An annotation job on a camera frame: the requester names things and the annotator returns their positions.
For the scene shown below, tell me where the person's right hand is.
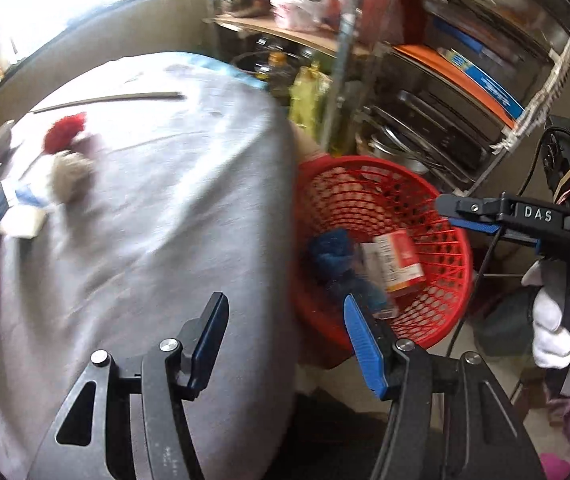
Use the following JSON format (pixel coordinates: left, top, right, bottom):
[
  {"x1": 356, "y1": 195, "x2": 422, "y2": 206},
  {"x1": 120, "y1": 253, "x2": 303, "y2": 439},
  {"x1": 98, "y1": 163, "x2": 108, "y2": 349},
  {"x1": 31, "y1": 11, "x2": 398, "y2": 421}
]
[{"x1": 522, "y1": 260, "x2": 570, "y2": 378}]

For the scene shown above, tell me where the orange flat board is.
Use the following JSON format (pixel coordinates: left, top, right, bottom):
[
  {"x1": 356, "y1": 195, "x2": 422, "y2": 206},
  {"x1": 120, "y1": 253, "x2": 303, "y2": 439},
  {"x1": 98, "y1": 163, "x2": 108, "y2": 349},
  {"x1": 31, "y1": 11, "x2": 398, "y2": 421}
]
[{"x1": 395, "y1": 42, "x2": 518, "y2": 131}]

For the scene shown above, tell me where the blue white packet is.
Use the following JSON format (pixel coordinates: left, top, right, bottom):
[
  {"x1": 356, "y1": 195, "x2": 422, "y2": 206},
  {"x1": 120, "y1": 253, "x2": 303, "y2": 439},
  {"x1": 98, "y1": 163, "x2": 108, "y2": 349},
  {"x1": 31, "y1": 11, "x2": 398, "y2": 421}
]
[{"x1": 0, "y1": 180, "x2": 48, "y2": 211}]

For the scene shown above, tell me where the red white small carton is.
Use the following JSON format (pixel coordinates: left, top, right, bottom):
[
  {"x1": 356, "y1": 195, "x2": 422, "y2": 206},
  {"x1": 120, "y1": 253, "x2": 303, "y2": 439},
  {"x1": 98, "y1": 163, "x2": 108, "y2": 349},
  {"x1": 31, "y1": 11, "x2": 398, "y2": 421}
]
[{"x1": 360, "y1": 230, "x2": 426, "y2": 293}]

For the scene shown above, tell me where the blue flat box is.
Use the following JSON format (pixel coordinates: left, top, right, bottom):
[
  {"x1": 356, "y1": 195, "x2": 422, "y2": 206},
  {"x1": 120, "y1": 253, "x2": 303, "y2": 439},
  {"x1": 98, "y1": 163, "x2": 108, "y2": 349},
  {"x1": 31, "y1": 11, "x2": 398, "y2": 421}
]
[{"x1": 437, "y1": 47, "x2": 526, "y2": 116}]

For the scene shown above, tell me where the white paper packet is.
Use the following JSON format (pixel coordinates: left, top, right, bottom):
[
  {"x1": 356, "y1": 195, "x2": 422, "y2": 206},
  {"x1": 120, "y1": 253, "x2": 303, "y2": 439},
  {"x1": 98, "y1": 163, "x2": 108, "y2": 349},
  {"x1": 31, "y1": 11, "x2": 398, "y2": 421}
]
[{"x1": 0, "y1": 207, "x2": 48, "y2": 238}]

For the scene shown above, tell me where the grey tablecloth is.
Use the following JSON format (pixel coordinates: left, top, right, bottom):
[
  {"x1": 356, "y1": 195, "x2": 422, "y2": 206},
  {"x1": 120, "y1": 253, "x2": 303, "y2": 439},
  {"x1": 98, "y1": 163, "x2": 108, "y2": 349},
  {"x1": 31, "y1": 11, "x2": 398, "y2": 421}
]
[{"x1": 0, "y1": 52, "x2": 306, "y2": 480}]

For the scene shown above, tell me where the thin wooden stick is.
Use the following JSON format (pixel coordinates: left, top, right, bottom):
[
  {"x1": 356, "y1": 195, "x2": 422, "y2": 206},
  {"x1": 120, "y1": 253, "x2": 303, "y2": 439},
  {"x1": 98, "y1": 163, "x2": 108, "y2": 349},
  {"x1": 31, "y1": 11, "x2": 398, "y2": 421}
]
[{"x1": 32, "y1": 91, "x2": 186, "y2": 113}]

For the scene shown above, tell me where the red wrapper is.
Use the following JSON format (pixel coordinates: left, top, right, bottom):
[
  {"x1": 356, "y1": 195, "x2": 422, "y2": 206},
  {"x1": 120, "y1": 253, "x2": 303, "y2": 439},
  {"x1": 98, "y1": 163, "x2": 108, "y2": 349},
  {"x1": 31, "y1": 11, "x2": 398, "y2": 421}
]
[{"x1": 45, "y1": 112, "x2": 88, "y2": 153}]

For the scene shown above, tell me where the yellow bottle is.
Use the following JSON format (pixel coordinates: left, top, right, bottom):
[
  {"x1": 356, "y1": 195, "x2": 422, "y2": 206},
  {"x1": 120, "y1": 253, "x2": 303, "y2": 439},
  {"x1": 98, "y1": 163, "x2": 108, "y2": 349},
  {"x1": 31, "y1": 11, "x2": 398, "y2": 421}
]
[{"x1": 290, "y1": 62, "x2": 333, "y2": 126}]

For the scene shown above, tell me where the metal shelf rack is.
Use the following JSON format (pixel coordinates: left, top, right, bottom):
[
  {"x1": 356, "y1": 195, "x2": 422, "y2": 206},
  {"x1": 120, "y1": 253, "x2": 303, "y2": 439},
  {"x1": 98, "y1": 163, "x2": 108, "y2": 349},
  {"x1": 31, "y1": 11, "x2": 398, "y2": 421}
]
[{"x1": 205, "y1": 0, "x2": 570, "y2": 196}]

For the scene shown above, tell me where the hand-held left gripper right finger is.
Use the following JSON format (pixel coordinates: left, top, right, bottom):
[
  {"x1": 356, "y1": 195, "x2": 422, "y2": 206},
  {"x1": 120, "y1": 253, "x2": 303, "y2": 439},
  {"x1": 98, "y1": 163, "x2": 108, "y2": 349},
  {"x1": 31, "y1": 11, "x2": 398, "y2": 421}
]
[{"x1": 343, "y1": 294, "x2": 540, "y2": 480}]

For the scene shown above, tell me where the blue wrapper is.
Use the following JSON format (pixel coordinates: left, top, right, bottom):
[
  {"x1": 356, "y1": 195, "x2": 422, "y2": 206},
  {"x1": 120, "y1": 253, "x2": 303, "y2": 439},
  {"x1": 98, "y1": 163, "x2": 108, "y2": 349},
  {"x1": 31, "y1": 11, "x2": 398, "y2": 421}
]
[{"x1": 307, "y1": 230, "x2": 398, "y2": 318}]

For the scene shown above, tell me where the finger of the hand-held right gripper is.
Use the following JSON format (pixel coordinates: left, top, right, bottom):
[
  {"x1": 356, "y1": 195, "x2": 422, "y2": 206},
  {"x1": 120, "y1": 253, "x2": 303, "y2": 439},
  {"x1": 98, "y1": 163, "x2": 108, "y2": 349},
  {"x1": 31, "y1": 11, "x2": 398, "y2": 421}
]
[
  {"x1": 435, "y1": 192, "x2": 503, "y2": 223},
  {"x1": 452, "y1": 217, "x2": 503, "y2": 238}
]

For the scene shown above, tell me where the steel pot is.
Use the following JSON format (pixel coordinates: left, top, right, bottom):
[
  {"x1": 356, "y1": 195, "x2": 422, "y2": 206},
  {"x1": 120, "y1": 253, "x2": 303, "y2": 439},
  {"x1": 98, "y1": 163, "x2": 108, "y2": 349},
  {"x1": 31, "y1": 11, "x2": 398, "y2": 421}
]
[{"x1": 367, "y1": 132, "x2": 430, "y2": 173}]

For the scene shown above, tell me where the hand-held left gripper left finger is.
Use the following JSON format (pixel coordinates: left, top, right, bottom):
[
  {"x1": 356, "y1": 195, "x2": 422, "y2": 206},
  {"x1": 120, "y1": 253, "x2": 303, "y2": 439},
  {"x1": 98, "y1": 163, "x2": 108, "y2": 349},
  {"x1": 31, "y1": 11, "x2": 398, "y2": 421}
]
[{"x1": 28, "y1": 292, "x2": 230, "y2": 480}]

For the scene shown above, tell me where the red plastic mesh basket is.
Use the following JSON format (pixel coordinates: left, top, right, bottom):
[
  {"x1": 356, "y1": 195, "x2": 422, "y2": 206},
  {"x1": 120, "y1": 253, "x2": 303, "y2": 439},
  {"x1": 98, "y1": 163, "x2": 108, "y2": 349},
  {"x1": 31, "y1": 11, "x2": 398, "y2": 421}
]
[{"x1": 292, "y1": 155, "x2": 473, "y2": 351}]

